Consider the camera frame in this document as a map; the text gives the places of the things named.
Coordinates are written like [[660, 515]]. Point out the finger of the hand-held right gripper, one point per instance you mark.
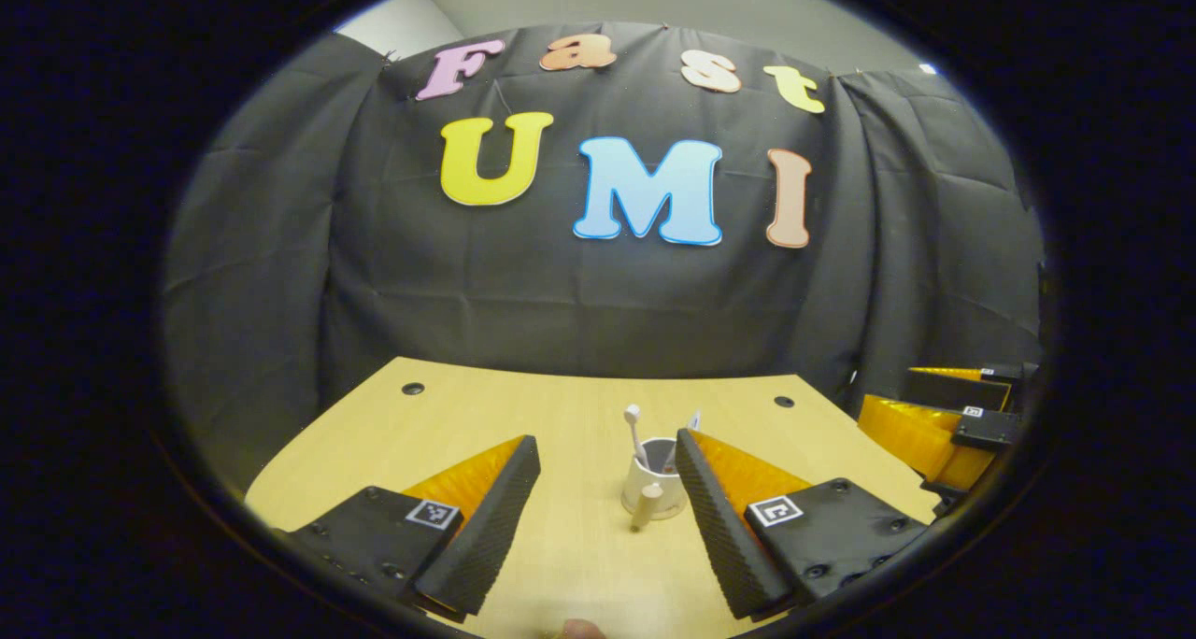
[[906, 433], [953, 389]]

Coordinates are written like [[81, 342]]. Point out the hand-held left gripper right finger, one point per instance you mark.
[[715, 536]]

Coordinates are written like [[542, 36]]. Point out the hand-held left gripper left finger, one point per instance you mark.
[[491, 536]]

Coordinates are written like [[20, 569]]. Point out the pink and white toothbrush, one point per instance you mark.
[[633, 415]]

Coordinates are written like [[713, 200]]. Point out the wooden desktop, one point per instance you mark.
[[561, 405]]

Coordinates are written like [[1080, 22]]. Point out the black backdrop cloth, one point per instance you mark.
[[561, 303]]

